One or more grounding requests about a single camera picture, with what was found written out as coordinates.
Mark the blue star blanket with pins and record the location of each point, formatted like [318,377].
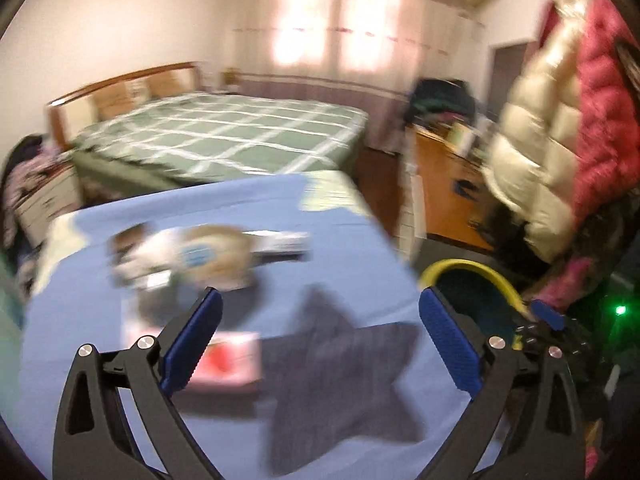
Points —
[340,270]

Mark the white wrapper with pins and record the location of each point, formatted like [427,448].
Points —
[280,245]

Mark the floral garment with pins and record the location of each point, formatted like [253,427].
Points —
[32,165]

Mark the dark door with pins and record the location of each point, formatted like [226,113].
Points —
[510,75]

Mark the printed paper bowl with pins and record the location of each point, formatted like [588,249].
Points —
[210,255]

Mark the pink white curtain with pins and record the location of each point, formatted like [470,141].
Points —
[380,25]

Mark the pink bag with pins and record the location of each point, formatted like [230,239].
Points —
[570,280]

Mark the cream down jacket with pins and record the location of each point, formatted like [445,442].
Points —
[540,160]

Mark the brown pillow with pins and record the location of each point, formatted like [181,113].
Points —
[112,102]

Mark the wooden bed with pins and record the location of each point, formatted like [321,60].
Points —
[75,110]

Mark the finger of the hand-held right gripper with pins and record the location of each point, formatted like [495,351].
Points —
[547,314]

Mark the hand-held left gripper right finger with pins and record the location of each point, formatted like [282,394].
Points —
[450,345]

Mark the green plaid duvet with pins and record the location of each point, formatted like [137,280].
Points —
[225,130]

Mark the pink packet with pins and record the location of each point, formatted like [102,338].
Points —
[235,360]

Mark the wooden desk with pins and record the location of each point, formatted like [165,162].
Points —
[445,195]

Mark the small white box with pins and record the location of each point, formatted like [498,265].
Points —
[460,137]

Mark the white nightstand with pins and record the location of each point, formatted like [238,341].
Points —
[47,200]

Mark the yellow rimmed trash bin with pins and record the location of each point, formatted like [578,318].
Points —
[480,300]

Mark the dark jacket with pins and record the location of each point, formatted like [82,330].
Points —
[10,210]

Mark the pile of dark clothes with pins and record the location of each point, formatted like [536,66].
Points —
[440,100]

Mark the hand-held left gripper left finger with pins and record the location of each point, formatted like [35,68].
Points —
[192,345]

